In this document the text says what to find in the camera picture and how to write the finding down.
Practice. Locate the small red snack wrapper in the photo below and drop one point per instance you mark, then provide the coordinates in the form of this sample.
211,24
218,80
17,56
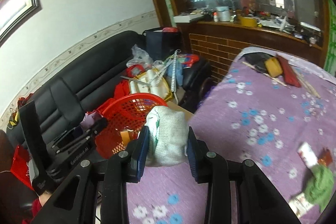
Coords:
325,157

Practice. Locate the white paper bag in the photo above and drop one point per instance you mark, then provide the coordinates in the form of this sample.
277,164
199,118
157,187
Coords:
300,205

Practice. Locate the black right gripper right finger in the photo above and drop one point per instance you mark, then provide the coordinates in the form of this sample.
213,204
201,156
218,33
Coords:
257,199

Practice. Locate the yellow tape roll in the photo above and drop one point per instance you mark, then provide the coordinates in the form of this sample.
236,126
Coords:
273,67

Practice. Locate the dark red packet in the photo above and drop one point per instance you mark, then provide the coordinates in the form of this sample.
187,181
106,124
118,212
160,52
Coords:
290,78

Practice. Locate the wooden brick-pattern counter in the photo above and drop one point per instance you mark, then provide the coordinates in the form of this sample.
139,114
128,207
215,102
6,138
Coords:
221,42

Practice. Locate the white green knitted cloth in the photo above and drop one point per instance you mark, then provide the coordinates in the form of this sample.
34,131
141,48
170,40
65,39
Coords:
168,135

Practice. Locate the red plastic waste basket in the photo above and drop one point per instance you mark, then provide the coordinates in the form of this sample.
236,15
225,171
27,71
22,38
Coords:
128,112

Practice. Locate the orange medicine box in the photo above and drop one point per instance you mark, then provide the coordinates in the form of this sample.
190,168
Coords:
127,136

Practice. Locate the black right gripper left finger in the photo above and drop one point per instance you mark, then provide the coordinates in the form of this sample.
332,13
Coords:
75,200

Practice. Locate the navy shopping bag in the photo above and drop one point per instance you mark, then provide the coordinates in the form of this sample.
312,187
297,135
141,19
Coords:
162,42

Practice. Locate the yellow tray with rolls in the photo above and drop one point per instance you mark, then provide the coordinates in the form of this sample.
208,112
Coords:
151,82

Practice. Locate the clear crumpled plastic bag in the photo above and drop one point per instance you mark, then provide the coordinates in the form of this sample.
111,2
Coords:
140,57

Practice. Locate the crumpled purple red bag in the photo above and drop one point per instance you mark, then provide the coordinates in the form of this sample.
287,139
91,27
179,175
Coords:
90,118

